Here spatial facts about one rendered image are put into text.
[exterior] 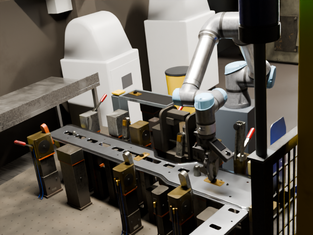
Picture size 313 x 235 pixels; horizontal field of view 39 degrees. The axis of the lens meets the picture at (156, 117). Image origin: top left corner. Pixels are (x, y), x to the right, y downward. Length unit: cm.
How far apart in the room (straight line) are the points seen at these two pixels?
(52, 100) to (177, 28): 221
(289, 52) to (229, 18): 519
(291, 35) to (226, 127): 474
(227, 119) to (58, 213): 102
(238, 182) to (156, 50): 397
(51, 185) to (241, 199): 119
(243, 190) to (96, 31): 292
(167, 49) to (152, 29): 33
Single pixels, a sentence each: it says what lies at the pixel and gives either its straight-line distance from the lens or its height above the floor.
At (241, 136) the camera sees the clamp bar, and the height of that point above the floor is 116.
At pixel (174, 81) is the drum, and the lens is 498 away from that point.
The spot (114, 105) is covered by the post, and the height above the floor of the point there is 108.
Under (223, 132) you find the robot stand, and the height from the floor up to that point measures 97.
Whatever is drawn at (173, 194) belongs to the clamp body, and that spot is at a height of 104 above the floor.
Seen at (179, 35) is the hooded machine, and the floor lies 89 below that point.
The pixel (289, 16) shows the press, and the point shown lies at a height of 74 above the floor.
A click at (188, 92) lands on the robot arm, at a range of 182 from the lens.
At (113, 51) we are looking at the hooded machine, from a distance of 452.
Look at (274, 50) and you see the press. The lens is 724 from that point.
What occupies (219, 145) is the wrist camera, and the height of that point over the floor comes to 120.
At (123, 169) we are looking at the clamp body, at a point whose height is 105.
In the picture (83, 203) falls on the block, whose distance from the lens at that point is 239.
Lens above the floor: 196
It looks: 21 degrees down
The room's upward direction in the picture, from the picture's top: 6 degrees counter-clockwise
